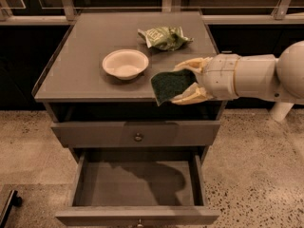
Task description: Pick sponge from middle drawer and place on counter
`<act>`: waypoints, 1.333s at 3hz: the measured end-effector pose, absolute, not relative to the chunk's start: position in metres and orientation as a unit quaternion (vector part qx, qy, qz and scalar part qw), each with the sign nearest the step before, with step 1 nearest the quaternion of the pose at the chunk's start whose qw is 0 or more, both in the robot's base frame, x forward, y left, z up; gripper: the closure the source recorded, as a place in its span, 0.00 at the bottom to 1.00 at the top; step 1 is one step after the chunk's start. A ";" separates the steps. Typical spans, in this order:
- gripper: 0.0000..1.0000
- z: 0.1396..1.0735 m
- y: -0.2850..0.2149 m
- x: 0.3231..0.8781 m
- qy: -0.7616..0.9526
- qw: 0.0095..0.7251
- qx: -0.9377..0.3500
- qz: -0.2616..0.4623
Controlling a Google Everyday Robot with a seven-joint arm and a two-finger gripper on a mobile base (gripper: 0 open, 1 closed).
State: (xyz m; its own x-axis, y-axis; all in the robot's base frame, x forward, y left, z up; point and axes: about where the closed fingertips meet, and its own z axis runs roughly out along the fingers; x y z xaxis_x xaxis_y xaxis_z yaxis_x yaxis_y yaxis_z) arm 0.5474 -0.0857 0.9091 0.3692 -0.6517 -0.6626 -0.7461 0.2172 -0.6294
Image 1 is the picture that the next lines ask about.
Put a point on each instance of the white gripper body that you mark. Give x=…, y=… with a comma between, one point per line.
x=219, y=76

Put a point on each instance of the black object at floor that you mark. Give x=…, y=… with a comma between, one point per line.
x=13, y=200

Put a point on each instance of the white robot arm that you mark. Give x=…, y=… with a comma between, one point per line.
x=279, y=80

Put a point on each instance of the grey drawer cabinet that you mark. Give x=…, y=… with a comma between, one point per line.
x=74, y=88

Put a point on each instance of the open grey middle drawer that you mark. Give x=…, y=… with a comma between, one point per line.
x=119, y=189

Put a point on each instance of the green crumpled chip bag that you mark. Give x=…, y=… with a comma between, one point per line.
x=164, y=38

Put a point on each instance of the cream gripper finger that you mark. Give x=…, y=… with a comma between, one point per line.
x=195, y=65
x=194, y=94

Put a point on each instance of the metal glass railing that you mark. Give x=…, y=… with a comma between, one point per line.
x=213, y=12

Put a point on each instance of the metal middle drawer knob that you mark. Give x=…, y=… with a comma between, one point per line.
x=139, y=224

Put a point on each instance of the white paper bowl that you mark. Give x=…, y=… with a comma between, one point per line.
x=125, y=64

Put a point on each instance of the grey top drawer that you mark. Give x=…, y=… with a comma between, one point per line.
x=121, y=134

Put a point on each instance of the round metal drawer knob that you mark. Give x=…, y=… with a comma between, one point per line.
x=138, y=137

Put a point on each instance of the green yellow sponge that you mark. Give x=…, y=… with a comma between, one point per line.
x=167, y=85

